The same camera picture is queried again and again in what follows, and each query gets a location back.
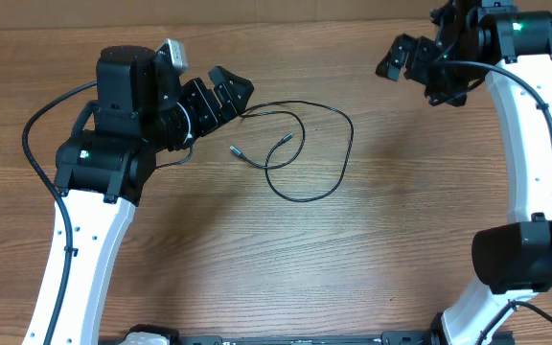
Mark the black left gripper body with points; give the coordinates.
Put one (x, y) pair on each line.
(202, 117)

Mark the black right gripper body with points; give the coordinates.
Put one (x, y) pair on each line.
(447, 86)

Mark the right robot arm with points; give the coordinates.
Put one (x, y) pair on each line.
(494, 44)

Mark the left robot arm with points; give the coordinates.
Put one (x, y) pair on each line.
(142, 107)

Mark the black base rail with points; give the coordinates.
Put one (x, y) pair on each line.
(150, 334)

